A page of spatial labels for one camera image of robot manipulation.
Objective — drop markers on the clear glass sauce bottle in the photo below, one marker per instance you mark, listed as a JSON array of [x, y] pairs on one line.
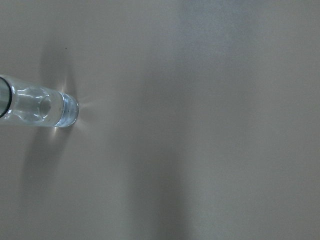
[[28, 104]]

